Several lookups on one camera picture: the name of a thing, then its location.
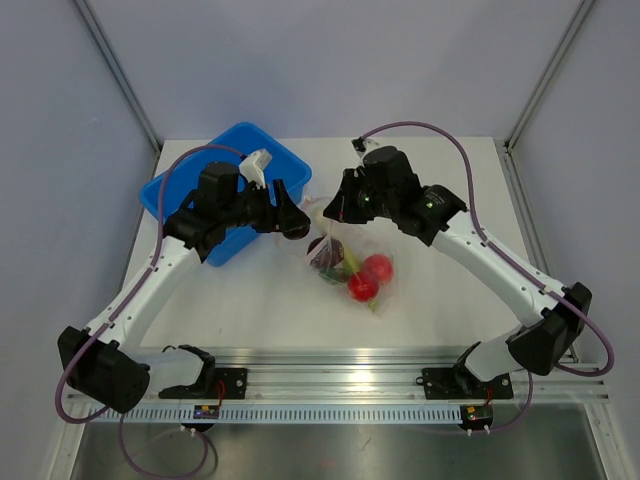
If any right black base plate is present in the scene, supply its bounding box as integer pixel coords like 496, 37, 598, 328
416, 366, 514, 400

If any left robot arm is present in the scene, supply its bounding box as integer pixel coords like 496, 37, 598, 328
56, 162, 311, 414

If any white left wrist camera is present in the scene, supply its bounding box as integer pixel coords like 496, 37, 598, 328
239, 149, 272, 188

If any clear pink-dotted zip bag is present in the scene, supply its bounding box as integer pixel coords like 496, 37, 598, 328
276, 194, 398, 316

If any green cucumber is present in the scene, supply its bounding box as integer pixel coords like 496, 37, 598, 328
318, 268, 351, 284

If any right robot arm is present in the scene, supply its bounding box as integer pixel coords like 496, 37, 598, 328
323, 140, 592, 398

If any red apple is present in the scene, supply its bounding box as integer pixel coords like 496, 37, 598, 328
362, 253, 395, 285

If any right aluminium frame post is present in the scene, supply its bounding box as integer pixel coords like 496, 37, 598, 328
504, 0, 598, 154

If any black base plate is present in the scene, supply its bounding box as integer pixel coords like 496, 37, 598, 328
416, 366, 514, 400
158, 367, 248, 400

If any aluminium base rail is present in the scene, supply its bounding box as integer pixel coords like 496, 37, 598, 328
132, 347, 610, 404

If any white green leek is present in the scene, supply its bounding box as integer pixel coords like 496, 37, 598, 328
305, 208, 380, 312

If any right side aluminium rail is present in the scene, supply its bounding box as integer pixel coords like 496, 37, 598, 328
501, 144, 581, 361

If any dark red onion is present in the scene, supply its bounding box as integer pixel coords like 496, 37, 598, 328
307, 236, 344, 270

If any left aluminium frame post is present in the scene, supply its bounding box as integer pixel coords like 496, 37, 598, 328
71, 0, 163, 158

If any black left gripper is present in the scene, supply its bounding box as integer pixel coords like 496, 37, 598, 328
220, 179, 310, 234

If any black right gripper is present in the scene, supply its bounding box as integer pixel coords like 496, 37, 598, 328
325, 169, 398, 225

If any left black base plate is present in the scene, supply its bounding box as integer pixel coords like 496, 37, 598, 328
158, 367, 248, 400

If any aluminium frame post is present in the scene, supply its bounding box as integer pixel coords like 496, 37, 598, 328
71, 0, 163, 158
504, 0, 598, 154

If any white slotted cable duct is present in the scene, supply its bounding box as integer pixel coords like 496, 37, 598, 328
87, 403, 464, 425

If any red pomegranate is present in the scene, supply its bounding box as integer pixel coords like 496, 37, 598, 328
347, 271, 379, 303

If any blue plastic bin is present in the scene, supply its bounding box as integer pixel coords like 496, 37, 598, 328
139, 123, 312, 267

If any dark purple plum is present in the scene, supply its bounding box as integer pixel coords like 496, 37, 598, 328
282, 224, 310, 240

